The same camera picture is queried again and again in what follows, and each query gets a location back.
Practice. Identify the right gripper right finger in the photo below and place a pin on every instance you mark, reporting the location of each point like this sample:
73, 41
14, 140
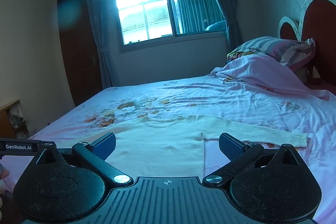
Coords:
264, 185

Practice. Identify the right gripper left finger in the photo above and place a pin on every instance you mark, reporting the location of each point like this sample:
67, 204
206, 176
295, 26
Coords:
71, 185

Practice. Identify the cream knit sweater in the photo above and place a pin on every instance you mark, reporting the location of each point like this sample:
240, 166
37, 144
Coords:
175, 147

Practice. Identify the person left hand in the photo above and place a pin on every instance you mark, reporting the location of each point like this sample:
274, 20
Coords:
4, 174

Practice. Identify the wooden bedside cabinet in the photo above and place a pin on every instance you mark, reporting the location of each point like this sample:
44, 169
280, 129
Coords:
13, 123

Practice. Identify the floral pink bed sheet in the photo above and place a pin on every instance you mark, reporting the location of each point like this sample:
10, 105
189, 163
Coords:
210, 95

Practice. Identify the pink blanket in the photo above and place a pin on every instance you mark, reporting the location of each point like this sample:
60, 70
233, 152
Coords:
264, 72

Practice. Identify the dark wooden door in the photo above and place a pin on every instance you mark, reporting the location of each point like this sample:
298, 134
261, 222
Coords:
79, 51

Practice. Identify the striped floral pillow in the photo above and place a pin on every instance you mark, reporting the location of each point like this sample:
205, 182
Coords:
290, 53

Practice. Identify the red white headboard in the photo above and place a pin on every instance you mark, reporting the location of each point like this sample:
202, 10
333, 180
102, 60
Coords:
317, 21

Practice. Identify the left grey curtain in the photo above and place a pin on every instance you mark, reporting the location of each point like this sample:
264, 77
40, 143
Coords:
98, 17

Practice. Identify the window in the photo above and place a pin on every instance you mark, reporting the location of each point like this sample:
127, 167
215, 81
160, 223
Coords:
144, 20

